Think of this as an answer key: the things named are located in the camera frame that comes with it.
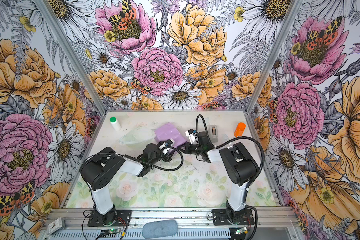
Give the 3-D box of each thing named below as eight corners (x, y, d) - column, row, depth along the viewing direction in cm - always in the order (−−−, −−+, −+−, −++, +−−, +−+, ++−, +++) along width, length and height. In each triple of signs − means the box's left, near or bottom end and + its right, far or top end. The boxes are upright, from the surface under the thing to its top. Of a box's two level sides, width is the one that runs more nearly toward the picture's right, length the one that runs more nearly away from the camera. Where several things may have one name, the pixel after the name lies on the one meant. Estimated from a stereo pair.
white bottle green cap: (113, 131, 112) (108, 121, 104) (115, 126, 115) (110, 116, 107) (120, 131, 112) (115, 121, 104) (121, 126, 115) (117, 116, 107)
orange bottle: (234, 137, 108) (238, 128, 101) (233, 130, 112) (236, 122, 105) (242, 137, 108) (247, 128, 101) (240, 130, 112) (244, 122, 105)
